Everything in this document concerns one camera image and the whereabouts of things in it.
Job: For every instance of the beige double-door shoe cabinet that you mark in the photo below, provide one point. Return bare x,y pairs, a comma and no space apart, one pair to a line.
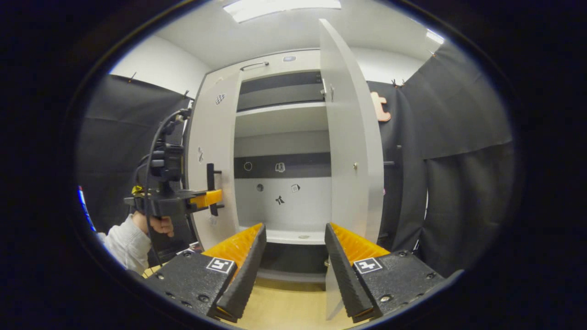
284,206

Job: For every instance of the long ceiling light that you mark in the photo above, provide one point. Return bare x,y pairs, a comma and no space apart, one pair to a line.
279,8

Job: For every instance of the beige cabinet drawer front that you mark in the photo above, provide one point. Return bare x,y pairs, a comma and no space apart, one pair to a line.
293,64

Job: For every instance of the cabinet door box sticker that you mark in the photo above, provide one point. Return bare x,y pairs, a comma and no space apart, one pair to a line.
351,137

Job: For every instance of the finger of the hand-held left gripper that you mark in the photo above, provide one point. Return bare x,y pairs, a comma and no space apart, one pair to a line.
208,198

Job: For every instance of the small ceiling light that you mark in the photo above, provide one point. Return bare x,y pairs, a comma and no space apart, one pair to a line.
434,36

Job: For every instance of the black backdrop cloth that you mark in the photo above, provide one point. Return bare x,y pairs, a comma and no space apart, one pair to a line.
458,137
114,137

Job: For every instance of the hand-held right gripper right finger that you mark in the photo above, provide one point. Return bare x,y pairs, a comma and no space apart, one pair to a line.
351,279

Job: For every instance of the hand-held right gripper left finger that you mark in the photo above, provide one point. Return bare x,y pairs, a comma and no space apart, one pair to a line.
243,279

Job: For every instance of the cabinet door checkered heart sticker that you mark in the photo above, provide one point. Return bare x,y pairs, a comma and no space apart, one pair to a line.
213,137

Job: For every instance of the white cabinet shelf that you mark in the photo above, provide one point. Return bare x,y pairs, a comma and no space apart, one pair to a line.
279,119
275,98
293,236

